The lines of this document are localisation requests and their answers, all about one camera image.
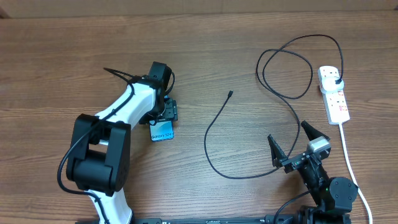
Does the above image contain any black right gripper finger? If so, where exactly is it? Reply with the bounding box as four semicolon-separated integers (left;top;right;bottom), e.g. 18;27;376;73
301;121;330;141
267;134;287;167

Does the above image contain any blue Samsung Galaxy smartphone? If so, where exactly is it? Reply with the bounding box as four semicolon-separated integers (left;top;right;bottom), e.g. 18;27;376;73
149;121;174;142

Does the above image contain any black USB charging cable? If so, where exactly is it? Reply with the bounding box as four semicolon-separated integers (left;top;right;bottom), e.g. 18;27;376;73
203;34;345;180

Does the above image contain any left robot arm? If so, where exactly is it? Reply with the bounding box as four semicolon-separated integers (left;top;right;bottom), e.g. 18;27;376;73
57;62;178;223

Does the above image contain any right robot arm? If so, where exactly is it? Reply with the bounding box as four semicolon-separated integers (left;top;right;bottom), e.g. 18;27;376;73
264;121;359;223

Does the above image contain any white charger plug adapter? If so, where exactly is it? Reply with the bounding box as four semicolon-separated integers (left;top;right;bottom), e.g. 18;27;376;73
320;77;345;94

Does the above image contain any white power strip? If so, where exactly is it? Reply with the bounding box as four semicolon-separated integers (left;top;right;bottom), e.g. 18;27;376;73
317;66;350;125

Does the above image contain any white power strip cord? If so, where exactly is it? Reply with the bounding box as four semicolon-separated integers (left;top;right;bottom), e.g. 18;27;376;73
338;123;374;224

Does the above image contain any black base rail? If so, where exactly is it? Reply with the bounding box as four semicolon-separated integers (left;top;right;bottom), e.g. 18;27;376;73
74;214;352;224

